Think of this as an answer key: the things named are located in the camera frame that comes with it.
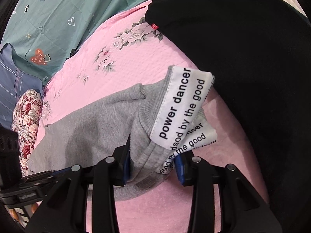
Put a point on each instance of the blue plaid pillow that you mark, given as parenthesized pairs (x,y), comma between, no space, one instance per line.
(17,80)

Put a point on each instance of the grey pants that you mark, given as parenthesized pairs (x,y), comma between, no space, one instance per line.
(97,131)

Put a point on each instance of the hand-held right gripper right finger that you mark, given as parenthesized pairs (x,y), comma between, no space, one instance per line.
(180,172)

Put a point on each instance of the black pants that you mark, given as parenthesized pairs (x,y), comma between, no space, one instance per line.
(247,77)

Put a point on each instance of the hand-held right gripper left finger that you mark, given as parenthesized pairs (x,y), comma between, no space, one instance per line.
(126,172)

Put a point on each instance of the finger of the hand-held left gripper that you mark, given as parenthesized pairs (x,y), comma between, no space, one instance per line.
(46,174)

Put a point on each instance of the teal heart printed blanket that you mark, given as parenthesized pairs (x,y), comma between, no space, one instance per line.
(73,12)

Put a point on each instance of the pink floral bed sheet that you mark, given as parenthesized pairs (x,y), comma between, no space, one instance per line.
(136,60)

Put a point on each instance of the red floral quilt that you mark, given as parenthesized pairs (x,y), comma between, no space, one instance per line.
(28,128)

